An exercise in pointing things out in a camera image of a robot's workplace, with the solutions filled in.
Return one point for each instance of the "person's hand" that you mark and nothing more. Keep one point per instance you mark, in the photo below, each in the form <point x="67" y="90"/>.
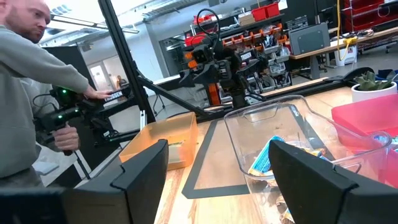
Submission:
<point x="96" y="92"/>
<point x="65" y="138"/>

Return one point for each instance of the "red green chocolate chip bar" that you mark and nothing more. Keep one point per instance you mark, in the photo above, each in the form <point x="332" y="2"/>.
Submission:
<point x="175" y="154"/>

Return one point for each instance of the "pink plastic bin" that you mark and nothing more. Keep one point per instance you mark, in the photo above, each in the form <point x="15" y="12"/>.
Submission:
<point x="367" y="115"/>

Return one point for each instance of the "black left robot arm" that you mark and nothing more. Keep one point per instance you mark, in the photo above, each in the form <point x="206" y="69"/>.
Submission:
<point x="239" y="93"/>

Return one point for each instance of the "person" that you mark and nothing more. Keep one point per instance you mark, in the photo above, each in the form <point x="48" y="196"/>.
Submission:
<point x="25" y="93"/>
<point x="121" y="82"/>

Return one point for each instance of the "silver aluminium bracket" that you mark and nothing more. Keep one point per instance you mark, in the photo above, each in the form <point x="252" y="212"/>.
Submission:
<point x="143" y="121"/>

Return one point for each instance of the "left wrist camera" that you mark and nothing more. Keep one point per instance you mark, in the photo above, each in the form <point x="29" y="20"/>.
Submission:
<point x="202" y="53"/>

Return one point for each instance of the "grey-bordered clear mat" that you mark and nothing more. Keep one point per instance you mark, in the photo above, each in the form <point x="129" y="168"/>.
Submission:
<point x="194" y="174"/>

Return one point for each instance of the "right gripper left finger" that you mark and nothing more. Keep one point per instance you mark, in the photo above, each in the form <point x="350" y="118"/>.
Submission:
<point x="140" y="193"/>

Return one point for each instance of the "grey equipment case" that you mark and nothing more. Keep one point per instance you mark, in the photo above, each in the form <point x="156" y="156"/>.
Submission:
<point x="309" y="39"/>

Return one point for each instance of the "red shelf rack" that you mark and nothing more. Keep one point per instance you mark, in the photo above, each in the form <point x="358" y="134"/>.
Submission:
<point x="360" y="12"/>

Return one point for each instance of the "orange plastic bin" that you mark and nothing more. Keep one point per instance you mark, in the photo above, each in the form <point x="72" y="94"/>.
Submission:
<point x="155" y="133"/>

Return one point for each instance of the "parts shelf with bins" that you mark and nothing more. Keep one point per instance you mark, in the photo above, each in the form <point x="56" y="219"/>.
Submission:
<point x="267" y="40"/>

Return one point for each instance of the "black aluminium table frame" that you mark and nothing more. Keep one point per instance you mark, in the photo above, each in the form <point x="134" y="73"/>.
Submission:
<point x="125" y="56"/>

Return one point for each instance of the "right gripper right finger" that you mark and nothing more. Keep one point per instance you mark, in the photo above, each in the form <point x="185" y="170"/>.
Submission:
<point x="311" y="193"/>

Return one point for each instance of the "white bucket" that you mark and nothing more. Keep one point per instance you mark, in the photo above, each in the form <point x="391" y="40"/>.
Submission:
<point x="348" y="57"/>

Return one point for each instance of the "blue plastic crate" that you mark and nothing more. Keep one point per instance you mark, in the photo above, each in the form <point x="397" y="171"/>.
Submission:
<point x="387" y="74"/>

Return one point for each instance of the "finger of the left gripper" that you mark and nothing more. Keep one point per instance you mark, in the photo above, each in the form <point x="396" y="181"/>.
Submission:
<point x="210" y="74"/>
<point x="187" y="78"/>

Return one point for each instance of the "red storage bin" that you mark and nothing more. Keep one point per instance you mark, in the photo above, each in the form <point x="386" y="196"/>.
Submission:
<point x="272" y="9"/>
<point x="258" y="14"/>

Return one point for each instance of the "wooden workbench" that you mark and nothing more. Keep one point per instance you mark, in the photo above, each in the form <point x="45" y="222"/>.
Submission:
<point x="373" y="36"/>

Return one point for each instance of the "blue and orange granola bar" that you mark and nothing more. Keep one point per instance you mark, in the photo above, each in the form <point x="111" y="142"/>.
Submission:
<point x="264" y="158"/>

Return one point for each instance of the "clear plastic bin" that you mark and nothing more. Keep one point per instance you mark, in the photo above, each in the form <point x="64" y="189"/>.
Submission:
<point x="245" y="124"/>

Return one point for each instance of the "succulent in white pot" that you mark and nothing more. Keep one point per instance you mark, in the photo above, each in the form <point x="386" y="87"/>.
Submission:
<point x="373" y="93"/>

